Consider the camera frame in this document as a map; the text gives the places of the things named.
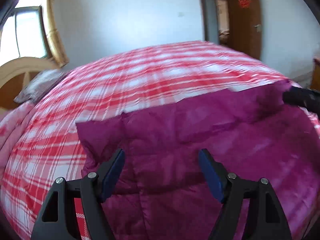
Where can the wooden cabinet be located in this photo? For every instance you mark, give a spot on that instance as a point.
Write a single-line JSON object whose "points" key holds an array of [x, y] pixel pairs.
{"points": [[315, 82]]}

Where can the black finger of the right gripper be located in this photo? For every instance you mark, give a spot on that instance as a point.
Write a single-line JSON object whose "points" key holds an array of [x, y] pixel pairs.
{"points": [[302, 97]]}

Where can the silver door handle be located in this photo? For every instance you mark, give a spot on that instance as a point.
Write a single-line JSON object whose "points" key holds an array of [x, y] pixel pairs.
{"points": [[258, 28]]}

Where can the pink floral quilt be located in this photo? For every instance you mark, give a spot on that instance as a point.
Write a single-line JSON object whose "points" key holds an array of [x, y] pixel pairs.
{"points": [[13, 125]]}

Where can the red white plaid bedspread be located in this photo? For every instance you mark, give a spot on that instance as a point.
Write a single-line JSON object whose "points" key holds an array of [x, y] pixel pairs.
{"points": [[161, 105]]}

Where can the wooden headboard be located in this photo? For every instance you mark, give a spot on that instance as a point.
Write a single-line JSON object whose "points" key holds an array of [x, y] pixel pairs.
{"points": [[16, 74]]}

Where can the yellow curtain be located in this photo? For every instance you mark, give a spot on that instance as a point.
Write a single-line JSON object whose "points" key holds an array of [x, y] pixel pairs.
{"points": [[56, 47]]}

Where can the red paper door decoration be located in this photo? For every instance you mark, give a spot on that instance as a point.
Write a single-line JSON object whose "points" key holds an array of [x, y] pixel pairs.
{"points": [[244, 4]]}

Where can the striped grey pillow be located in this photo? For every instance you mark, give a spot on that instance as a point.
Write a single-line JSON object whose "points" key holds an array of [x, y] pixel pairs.
{"points": [[40, 85]]}

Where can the window with frame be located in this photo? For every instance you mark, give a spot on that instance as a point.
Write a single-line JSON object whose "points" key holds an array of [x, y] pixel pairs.
{"points": [[23, 33]]}

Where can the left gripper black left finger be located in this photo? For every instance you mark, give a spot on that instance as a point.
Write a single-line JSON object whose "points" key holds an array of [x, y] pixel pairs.
{"points": [[57, 216]]}

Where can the magenta quilted down jacket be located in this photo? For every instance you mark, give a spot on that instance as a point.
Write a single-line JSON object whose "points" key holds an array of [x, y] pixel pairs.
{"points": [[200, 159]]}

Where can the brown wooden door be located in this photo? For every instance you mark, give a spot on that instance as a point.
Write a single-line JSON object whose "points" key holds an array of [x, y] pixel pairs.
{"points": [[243, 36]]}

